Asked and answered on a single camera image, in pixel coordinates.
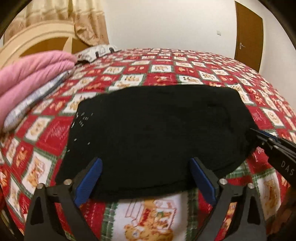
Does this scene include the black pants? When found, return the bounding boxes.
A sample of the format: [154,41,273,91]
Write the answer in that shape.
[55,85,257,200]

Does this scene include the red patchwork bedspread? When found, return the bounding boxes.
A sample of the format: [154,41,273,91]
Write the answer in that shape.
[1,49,295,240]

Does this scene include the grey patterned folded cloth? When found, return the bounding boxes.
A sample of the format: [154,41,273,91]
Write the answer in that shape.
[1,69,74,133]

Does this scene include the brown wooden door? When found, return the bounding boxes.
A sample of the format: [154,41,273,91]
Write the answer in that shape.
[234,1,263,72]

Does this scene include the pink folded blanket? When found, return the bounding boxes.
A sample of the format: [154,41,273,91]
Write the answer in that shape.
[1,50,77,127]

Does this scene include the white patterned pillow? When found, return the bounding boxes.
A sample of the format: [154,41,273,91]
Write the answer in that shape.
[74,45,121,63]

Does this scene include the cream wooden headboard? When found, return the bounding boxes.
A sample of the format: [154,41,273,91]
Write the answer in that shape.
[1,20,88,68]

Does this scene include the beige curtain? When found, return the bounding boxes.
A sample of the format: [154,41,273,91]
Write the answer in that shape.
[4,0,109,46]

